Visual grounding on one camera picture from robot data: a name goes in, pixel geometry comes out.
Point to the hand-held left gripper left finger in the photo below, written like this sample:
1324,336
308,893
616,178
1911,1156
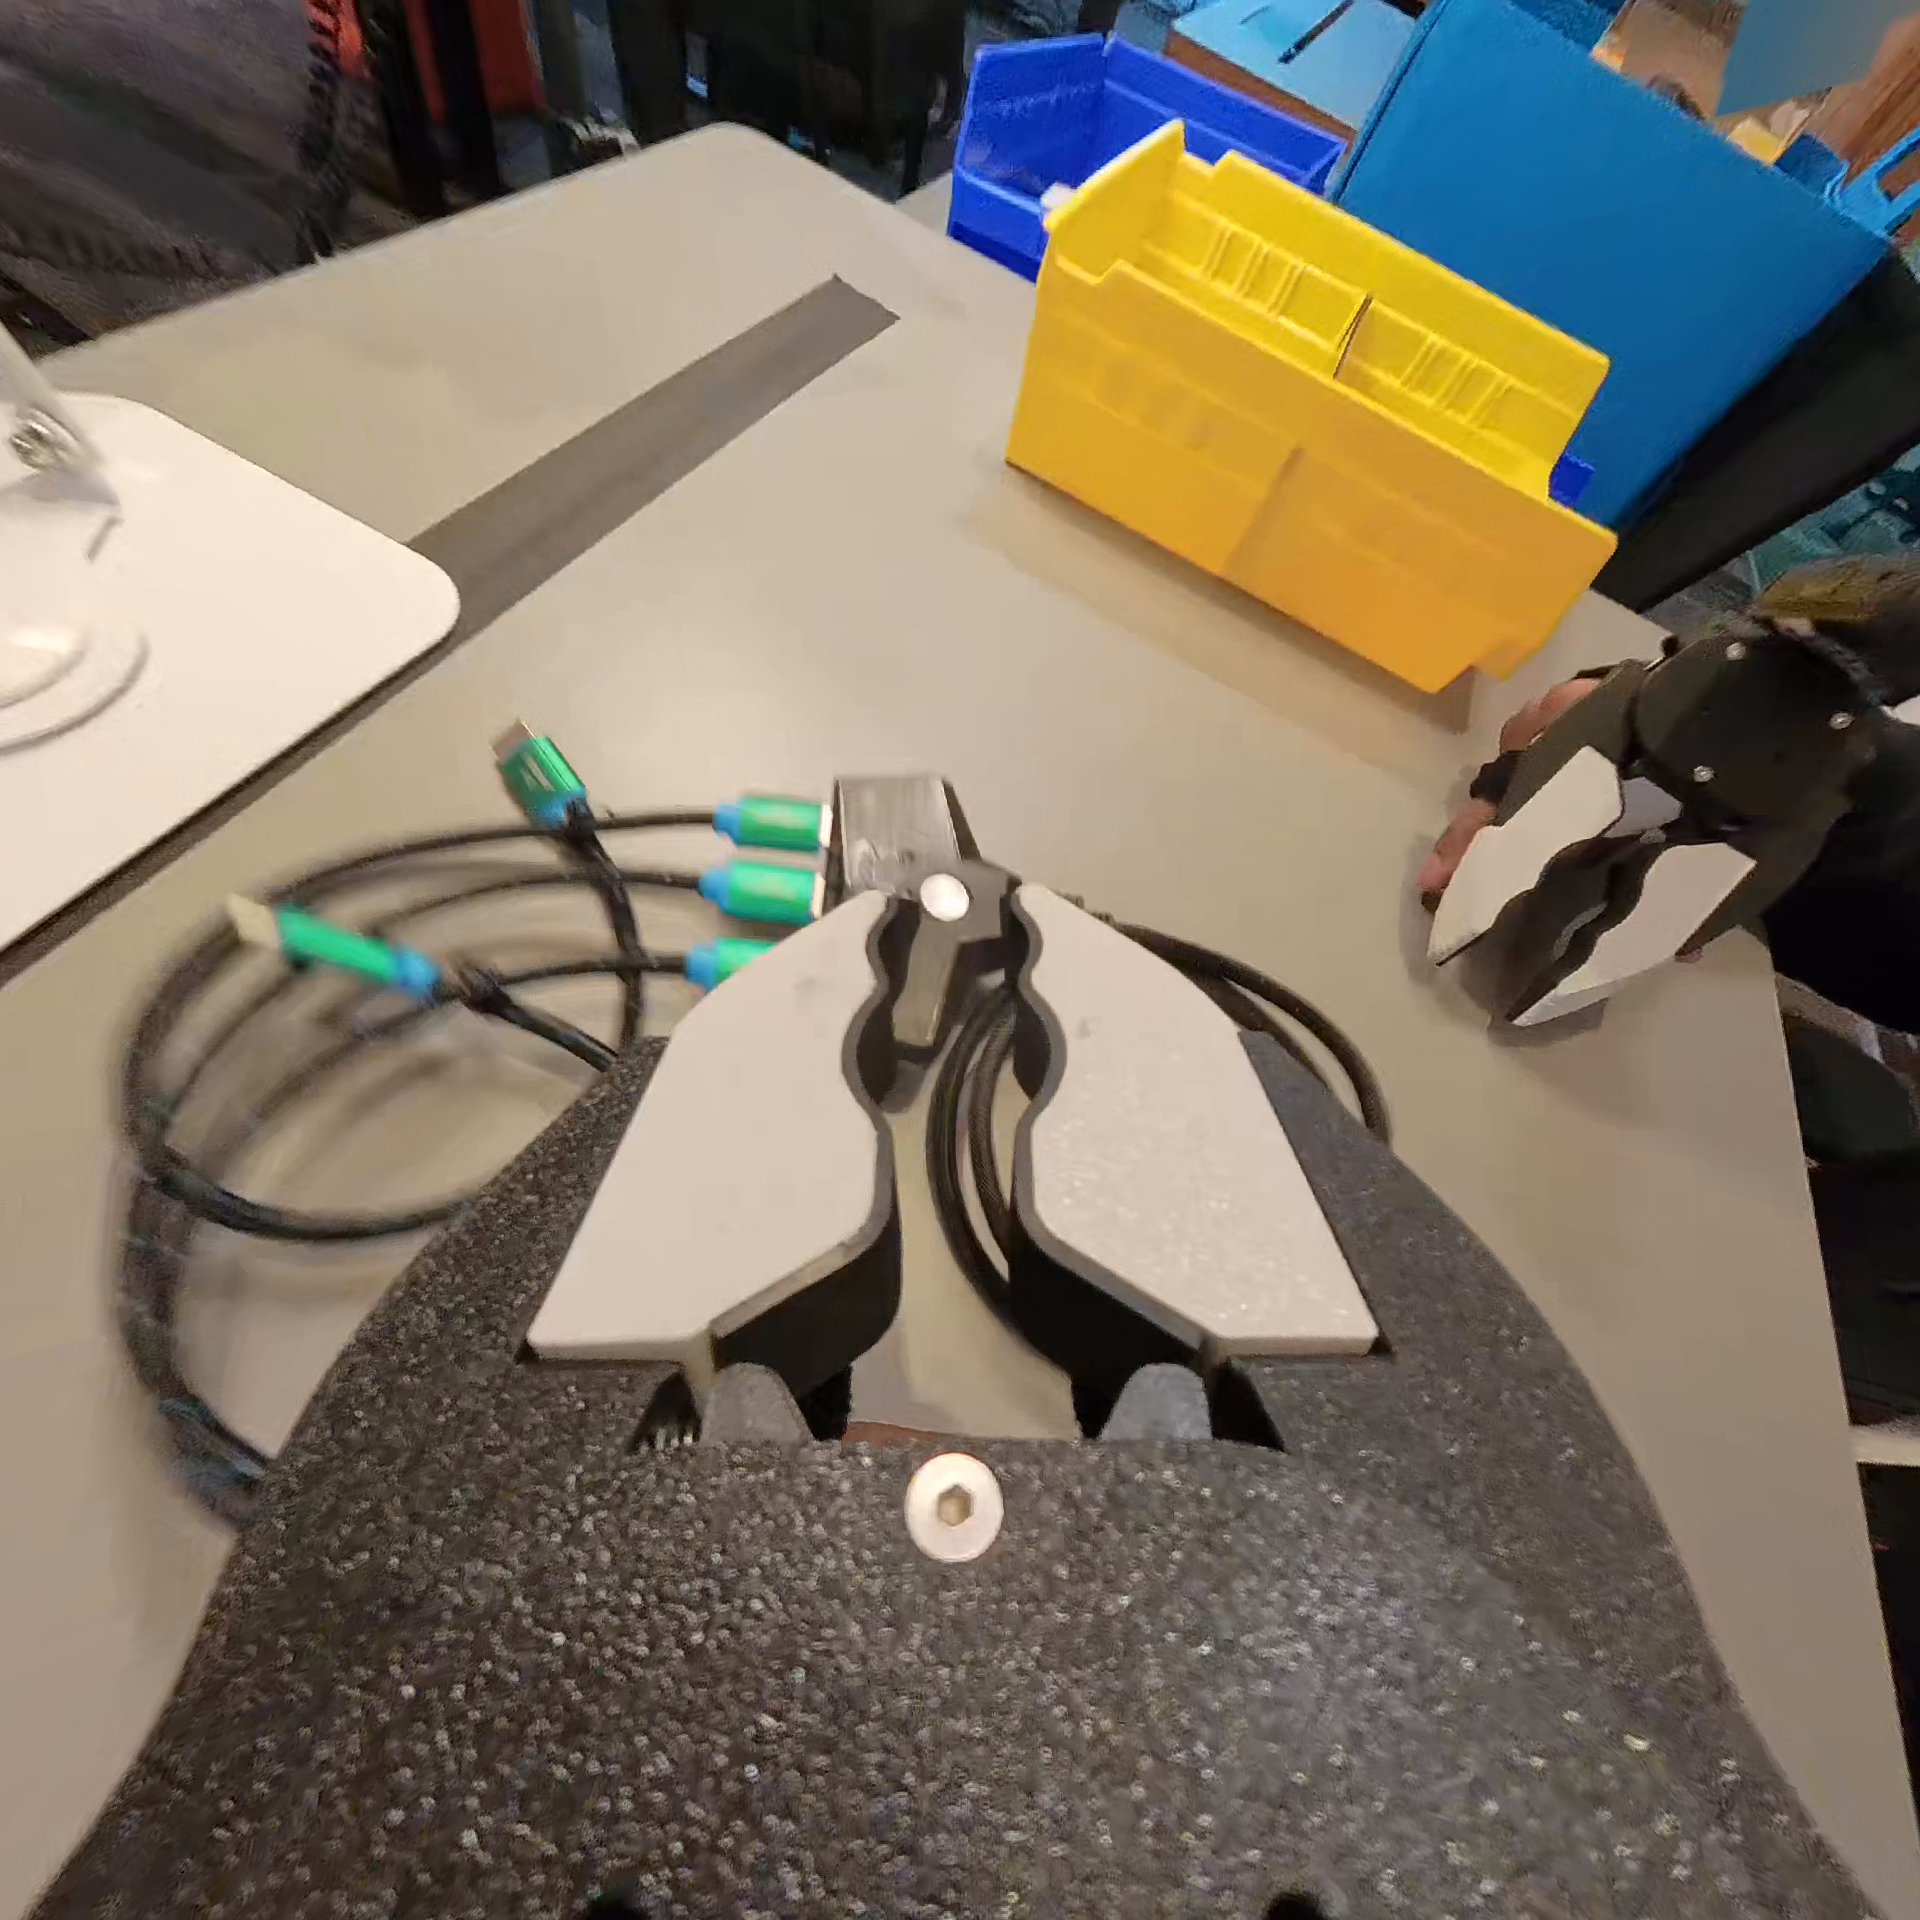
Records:
751,1141

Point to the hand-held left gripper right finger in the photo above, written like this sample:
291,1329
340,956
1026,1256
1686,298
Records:
1185,1170

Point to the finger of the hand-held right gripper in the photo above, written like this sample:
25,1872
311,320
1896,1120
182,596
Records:
1664,915
1529,856

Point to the grey metal port hub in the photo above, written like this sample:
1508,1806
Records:
886,826

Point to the person's right hand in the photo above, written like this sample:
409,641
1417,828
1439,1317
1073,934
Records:
1545,716

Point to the blue plastic board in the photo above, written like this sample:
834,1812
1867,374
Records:
1576,240

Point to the yellow plastic bin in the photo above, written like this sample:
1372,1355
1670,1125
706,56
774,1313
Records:
1201,450

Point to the dark grey tape strip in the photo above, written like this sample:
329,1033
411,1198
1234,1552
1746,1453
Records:
646,450

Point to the blue plastic bin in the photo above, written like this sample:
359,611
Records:
1019,165

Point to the dark grey fabric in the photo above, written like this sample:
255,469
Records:
120,148

